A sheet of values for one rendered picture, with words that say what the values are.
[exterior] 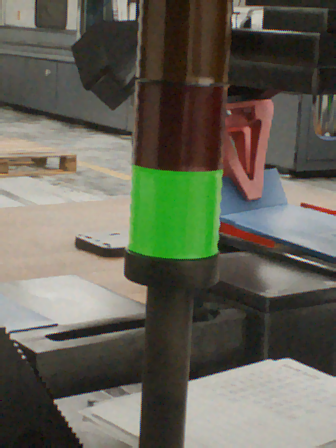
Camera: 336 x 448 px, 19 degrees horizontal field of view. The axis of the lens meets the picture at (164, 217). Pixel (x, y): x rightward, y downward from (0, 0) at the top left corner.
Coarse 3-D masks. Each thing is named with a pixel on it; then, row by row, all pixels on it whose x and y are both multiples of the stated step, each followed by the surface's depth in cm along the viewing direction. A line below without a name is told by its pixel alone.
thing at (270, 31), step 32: (256, 0) 68; (288, 0) 65; (320, 0) 63; (256, 32) 63; (288, 32) 60; (320, 32) 60; (256, 64) 63; (288, 64) 61; (320, 64) 59; (320, 96) 61; (320, 128) 62
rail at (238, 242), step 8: (224, 240) 74; (232, 240) 74; (240, 240) 73; (232, 248) 74; (240, 248) 73; (248, 248) 72; (256, 248) 72; (264, 248) 71; (272, 248) 71; (272, 256) 70; (280, 256) 70; (288, 256) 69; (296, 256) 69; (296, 264) 68; (304, 264) 68; (312, 264) 67; (320, 264) 67; (320, 272) 67; (328, 272) 66
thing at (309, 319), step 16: (240, 304) 62; (320, 304) 63; (256, 320) 61; (272, 320) 60; (288, 320) 61; (304, 320) 62; (320, 320) 63; (256, 336) 61; (272, 336) 61; (288, 336) 62; (304, 336) 62; (320, 336) 63; (256, 352) 61; (272, 352) 61; (288, 352) 62; (304, 352) 63; (320, 352) 64; (208, 368) 65; (224, 368) 64; (320, 368) 64
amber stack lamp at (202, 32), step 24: (144, 0) 39; (168, 0) 38; (192, 0) 38; (216, 0) 39; (144, 24) 39; (168, 24) 38; (192, 24) 38; (216, 24) 39; (144, 48) 39; (168, 48) 39; (192, 48) 39; (216, 48) 39; (144, 72) 40; (168, 72) 39; (192, 72) 39; (216, 72) 39
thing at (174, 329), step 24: (144, 264) 40; (168, 264) 40; (192, 264) 40; (216, 264) 41; (168, 288) 40; (192, 288) 40; (168, 312) 41; (192, 312) 42; (168, 336) 42; (144, 360) 43; (168, 360) 42; (144, 384) 43; (168, 384) 42; (144, 408) 43; (168, 408) 42; (144, 432) 43; (168, 432) 43
